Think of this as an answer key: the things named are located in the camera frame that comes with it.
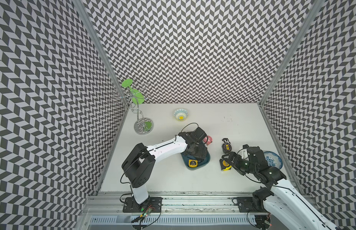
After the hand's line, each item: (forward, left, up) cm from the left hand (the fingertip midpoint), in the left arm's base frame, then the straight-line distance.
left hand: (197, 155), depth 84 cm
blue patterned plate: (-1, -47, -4) cm, 47 cm away
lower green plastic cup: (+29, +37, +21) cm, 51 cm away
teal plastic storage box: (-3, -2, -3) cm, 5 cm away
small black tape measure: (+7, -19, -3) cm, 21 cm away
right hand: (-6, -16, +2) cm, 17 cm away
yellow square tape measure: (-4, +3, -3) cm, 6 cm away
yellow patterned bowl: (+37, +11, -5) cm, 39 cm away
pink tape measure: (+13, -8, -5) cm, 16 cm away
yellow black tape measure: (-5, -16, -2) cm, 17 cm away
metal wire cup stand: (+25, +39, -5) cm, 47 cm away
